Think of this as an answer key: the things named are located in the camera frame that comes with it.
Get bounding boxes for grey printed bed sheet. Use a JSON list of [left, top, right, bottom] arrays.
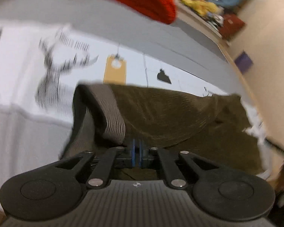
[[0, 0, 275, 214]]

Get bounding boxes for dark red cushion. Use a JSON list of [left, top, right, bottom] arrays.
[[218, 14, 246, 40]]

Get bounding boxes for brown corduroy pants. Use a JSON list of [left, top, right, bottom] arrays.
[[61, 84, 264, 175]]

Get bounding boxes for purple folder by wall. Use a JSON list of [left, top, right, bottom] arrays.
[[234, 51, 253, 74]]

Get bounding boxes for yellow bear plush toy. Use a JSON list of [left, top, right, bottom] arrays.
[[179, 0, 221, 17]]

